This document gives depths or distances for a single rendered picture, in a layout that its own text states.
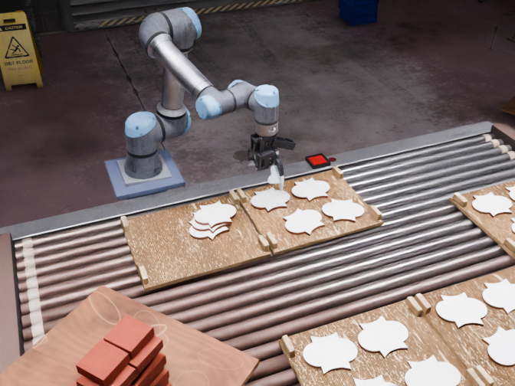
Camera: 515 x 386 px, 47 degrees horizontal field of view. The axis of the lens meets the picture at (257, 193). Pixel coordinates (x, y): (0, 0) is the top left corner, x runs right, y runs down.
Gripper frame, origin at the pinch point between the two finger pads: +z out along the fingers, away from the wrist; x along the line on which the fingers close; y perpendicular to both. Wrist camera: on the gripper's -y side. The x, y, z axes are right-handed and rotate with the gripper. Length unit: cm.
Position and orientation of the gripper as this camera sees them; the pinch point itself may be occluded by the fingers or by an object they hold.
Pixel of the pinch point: (270, 180)
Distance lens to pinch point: 204.5
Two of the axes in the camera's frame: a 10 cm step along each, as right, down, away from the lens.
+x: 5.5, 4.9, -6.8
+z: 0.0, 8.1, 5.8
